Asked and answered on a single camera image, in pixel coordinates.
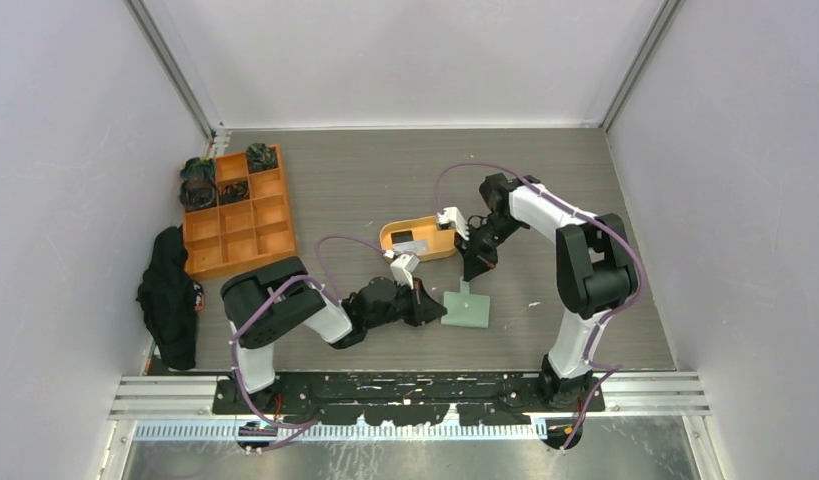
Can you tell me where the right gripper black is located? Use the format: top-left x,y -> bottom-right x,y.
454,215 -> 524,282

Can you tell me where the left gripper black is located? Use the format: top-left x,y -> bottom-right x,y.
366,276 -> 447,330

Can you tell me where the green card holder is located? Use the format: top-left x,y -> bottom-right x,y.
440,279 -> 491,329

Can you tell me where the orange oval tray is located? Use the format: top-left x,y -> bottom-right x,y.
379,215 -> 457,262

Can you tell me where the white grey card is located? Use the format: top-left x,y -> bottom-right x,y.
392,239 -> 429,257

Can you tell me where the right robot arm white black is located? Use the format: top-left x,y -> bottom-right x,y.
437,173 -> 639,411

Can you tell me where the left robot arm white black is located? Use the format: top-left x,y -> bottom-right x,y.
221,253 -> 448,413

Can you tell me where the small black card in tray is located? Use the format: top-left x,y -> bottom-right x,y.
390,230 -> 414,245

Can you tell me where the orange compartment organizer box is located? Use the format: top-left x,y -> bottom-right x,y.
182,144 -> 298,281

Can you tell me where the dark item middle compartment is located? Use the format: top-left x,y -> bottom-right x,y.
219,179 -> 250,205

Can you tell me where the dark rolled item top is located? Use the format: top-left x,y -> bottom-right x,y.
245,143 -> 278,174

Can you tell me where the dark rolled item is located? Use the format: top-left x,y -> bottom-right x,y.
179,157 -> 216,183
179,179 -> 217,213
245,143 -> 278,174

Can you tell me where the dark rolled item left lower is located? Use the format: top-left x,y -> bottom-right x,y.
179,179 -> 217,213

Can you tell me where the black cloth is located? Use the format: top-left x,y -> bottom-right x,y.
136,226 -> 198,371

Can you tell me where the dark rolled item left upper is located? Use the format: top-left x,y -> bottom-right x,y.
179,157 -> 216,183

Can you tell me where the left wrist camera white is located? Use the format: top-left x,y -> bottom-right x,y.
383,250 -> 420,289

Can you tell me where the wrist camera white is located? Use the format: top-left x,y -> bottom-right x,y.
383,250 -> 420,289
436,207 -> 470,240

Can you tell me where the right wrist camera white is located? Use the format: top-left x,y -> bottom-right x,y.
436,207 -> 470,240

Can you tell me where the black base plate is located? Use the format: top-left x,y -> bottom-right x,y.
211,372 -> 605,426

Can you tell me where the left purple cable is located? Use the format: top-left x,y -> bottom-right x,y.
228,234 -> 390,453

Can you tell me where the white slotted cable duct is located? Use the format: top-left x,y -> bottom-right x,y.
133,418 -> 547,442

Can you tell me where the aluminium frame rail right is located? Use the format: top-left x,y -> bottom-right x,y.
600,0 -> 686,135

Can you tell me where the aluminium frame rail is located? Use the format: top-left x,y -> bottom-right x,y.
600,0 -> 686,135
124,0 -> 226,141

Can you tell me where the aluminium frame rail left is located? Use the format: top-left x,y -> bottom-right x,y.
124,0 -> 226,141

